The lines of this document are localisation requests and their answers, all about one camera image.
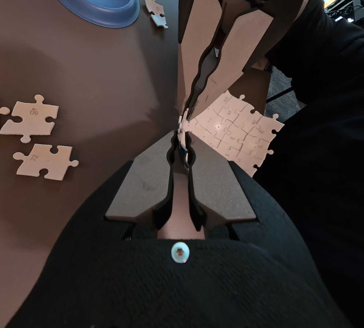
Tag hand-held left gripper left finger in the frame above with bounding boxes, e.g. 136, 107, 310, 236
105, 130, 175, 230

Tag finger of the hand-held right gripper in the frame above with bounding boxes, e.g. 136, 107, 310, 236
177, 0, 224, 114
188, 8, 276, 119

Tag person's right forearm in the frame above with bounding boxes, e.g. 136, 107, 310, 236
267, 0, 364, 107

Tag person's dark-clothed torso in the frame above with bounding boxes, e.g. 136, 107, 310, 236
253, 98, 364, 328

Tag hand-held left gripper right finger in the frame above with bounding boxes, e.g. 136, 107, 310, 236
185, 131, 256, 232

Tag partly built puzzle ball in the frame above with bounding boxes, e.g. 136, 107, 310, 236
179, 89, 285, 178

